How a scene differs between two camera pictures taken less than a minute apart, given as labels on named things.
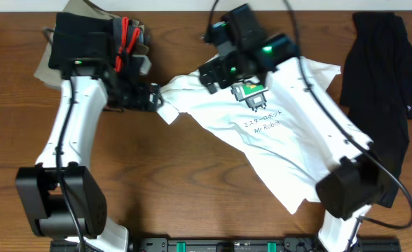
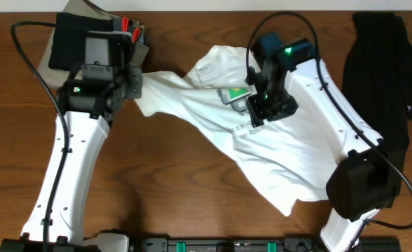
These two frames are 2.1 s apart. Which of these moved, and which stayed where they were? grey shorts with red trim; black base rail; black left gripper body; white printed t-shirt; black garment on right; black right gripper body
Moved: black right gripper body; black left gripper body
Stayed: white printed t-shirt; grey shorts with red trim; black base rail; black garment on right
